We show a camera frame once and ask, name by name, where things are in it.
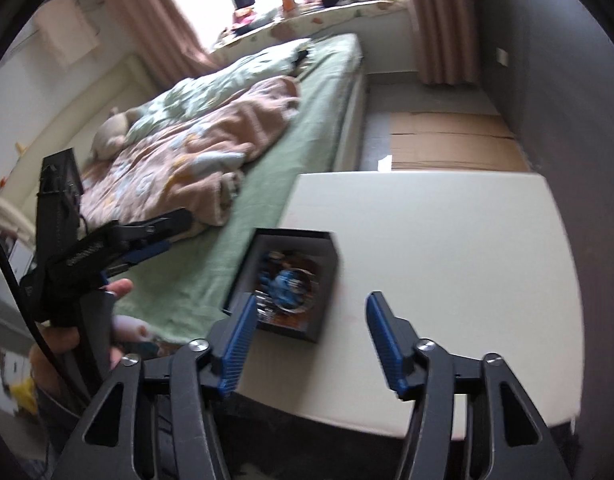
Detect pink curtain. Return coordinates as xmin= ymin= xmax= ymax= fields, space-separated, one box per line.
xmin=401 ymin=0 xmax=481 ymax=87
xmin=93 ymin=0 xmax=218 ymax=92

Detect flattened cardboard sheets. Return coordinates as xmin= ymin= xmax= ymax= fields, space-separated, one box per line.
xmin=388 ymin=110 xmax=531 ymax=174

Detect yellow small object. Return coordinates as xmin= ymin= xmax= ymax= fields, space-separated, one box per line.
xmin=9 ymin=380 xmax=38 ymax=414

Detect person's left hand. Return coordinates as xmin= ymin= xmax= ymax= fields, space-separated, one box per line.
xmin=29 ymin=279 xmax=151 ymax=397

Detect blue twisted cord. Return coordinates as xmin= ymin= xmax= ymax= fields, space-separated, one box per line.
xmin=261 ymin=252 xmax=310 ymax=307

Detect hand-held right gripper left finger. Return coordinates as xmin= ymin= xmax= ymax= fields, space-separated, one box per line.
xmin=52 ymin=292 xmax=260 ymax=480

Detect leaf print windowsill mat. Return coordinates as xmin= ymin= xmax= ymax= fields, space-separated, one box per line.
xmin=208 ymin=0 xmax=414 ymax=57

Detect bed with green sheet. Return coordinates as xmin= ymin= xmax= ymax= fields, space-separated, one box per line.
xmin=81 ymin=32 xmax=371 ymax=347

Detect black cable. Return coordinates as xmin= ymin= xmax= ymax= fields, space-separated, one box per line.
xmin=0 ymin=227 xmax=80 ymax=398

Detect pink patterned blanket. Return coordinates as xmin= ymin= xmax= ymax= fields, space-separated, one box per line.
xmin=78 ymin=76 xmax=304 ymax=234

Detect beige plush toy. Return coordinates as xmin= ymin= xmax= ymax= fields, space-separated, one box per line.
xmin=90 ymin=106 xmax=138 ymax=162

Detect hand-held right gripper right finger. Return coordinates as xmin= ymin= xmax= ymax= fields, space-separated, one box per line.
xmin=365 ymin=291 xmax=572 ymax=480

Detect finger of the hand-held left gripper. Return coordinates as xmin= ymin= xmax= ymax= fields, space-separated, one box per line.
xmin=112 ymin=208 xmax=194 ymax=252
xmin=104 ymin=240 xmax=172 ymax=279

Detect black jewelry box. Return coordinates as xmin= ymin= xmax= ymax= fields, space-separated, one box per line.
xmin=222 ymin=227 xmax=341 ymax=345

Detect white covered wall unit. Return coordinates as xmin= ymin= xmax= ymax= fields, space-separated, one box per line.
xmin=34 ymin=0 xmax=101 ymax=69

